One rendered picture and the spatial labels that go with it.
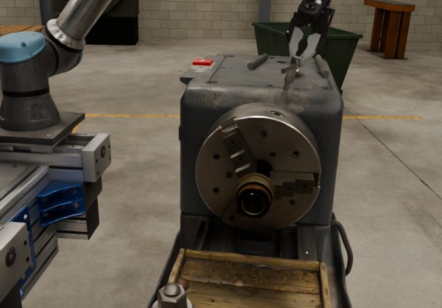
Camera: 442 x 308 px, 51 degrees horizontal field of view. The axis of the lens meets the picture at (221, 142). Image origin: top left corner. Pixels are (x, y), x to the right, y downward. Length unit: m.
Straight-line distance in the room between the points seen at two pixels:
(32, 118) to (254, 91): 0.59
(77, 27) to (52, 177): 0.40
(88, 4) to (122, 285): 1.66
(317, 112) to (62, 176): 0.70
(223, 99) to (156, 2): 9.85
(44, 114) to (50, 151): 0.10
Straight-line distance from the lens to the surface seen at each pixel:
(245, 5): 11.12
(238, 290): 1.10
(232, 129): 1.13
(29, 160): 1.32
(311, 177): 1.14
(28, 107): 1.28
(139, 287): 2.57
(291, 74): 1.12
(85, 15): 1.32
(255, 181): 1.05
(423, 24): 12.34
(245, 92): 1.29
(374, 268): 2.85
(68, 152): 1.28
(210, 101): 1.29
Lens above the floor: 1.57
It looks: 21 degrees down
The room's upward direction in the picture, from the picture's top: 1 degrees clockwise
